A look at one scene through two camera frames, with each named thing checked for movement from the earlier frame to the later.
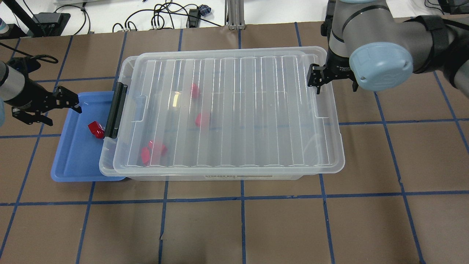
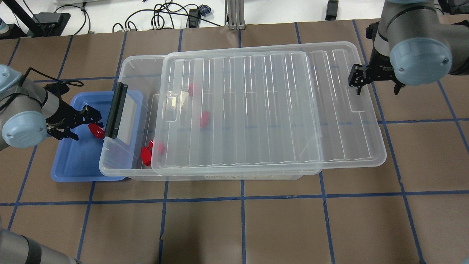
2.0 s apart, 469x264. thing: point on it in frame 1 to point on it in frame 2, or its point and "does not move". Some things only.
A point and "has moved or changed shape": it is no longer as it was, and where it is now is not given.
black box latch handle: [118, 102] does not move
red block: [96, 129] does not move
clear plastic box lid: [227, 109] has moved or changed shape
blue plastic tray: [77, 159] does not move
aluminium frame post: [234, 14] does not move
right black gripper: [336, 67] to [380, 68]
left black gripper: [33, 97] to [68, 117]
